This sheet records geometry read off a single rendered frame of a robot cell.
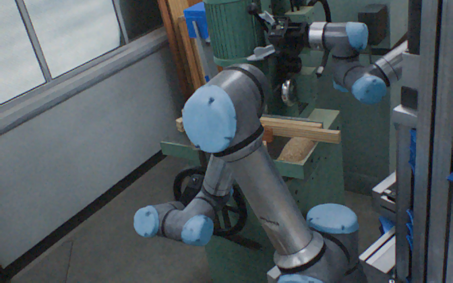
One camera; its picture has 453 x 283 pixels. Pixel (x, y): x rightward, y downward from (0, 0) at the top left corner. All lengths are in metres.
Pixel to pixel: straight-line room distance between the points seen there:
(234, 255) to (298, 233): 1.05
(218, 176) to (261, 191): 0.25
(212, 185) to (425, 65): 0.57
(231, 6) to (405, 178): 0.75
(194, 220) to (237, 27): 0.68
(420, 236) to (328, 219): 0.21
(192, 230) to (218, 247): 0.90
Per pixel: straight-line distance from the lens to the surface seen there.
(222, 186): 1.21
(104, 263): 2.81
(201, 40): 2.62
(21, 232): 2.91
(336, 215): 1.15
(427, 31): 0.96
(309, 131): 1.70
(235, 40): 1.59
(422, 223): 1.18
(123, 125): 3.18
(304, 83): 1.81
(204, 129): 0.89
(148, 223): 1.22
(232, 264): 2.09
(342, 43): 1.36
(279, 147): 1.69
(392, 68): 1.30
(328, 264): 1.05
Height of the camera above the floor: 1.78
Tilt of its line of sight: 28 degrees down
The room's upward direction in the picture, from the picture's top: 11 degrees counter-clockwise
